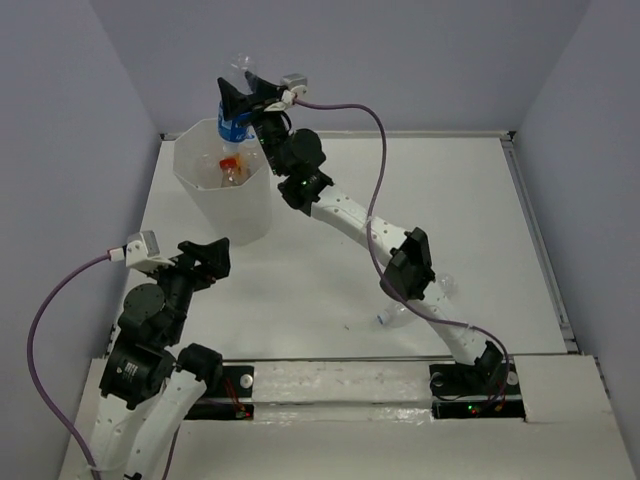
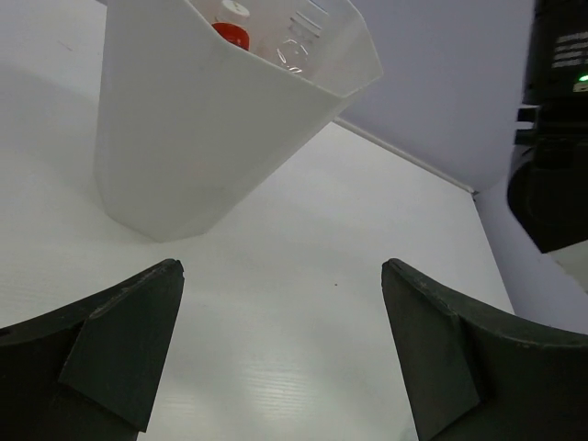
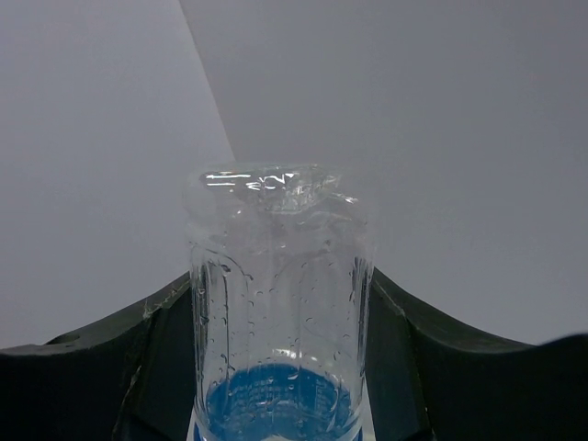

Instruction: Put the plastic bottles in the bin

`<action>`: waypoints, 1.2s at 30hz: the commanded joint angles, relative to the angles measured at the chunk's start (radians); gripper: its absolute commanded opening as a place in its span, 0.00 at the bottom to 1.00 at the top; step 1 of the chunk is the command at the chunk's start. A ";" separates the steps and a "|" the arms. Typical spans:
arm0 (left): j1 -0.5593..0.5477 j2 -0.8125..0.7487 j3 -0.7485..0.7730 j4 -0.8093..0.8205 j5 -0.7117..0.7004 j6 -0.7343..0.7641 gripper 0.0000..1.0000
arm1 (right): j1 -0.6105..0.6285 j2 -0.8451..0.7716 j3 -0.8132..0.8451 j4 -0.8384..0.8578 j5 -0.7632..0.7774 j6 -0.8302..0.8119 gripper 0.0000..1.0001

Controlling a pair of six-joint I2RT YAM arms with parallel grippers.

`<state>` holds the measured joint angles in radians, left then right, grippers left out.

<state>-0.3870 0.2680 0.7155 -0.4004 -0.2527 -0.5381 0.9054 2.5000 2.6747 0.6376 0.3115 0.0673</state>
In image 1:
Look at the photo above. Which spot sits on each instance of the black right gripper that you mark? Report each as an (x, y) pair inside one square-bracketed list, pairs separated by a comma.
[(234, 102)]

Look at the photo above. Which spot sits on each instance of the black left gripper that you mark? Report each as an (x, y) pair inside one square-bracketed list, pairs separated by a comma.
[(216, 258)]

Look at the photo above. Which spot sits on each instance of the blue label bottle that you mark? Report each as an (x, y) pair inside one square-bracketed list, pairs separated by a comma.
[(230, 130)]

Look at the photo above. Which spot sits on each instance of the clear bottle red cap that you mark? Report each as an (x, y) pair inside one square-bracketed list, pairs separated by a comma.
[(235, 171)]

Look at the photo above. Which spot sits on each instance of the clear bottle white cap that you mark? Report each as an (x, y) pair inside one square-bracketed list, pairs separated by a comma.
[(207, 163)]

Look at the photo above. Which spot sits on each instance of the crushed clear plastic bottle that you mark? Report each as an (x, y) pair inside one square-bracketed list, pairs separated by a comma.
[(447, 284)]

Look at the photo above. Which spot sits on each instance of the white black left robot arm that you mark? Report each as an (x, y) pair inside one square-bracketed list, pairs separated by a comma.
[(145, 390)]

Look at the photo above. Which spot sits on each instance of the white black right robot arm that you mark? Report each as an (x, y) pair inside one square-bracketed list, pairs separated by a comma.
[(401, 258)]

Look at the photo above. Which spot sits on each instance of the white plastic bin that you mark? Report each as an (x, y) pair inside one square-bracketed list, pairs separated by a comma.
[(242, 213)]

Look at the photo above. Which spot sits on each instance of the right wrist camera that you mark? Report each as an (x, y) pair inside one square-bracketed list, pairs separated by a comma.
[(296, 86)]

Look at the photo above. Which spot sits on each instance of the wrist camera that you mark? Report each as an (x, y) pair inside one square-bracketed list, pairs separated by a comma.
[(296, 86), (141, 252)]

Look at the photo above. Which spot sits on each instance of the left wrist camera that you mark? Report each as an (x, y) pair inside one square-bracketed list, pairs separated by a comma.
[(141, 252)]

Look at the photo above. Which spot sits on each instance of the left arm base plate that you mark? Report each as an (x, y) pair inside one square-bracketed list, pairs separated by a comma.
[(230, 400)]

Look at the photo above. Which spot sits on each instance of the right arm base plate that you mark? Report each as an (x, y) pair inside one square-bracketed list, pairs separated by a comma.
[(458, 394)]

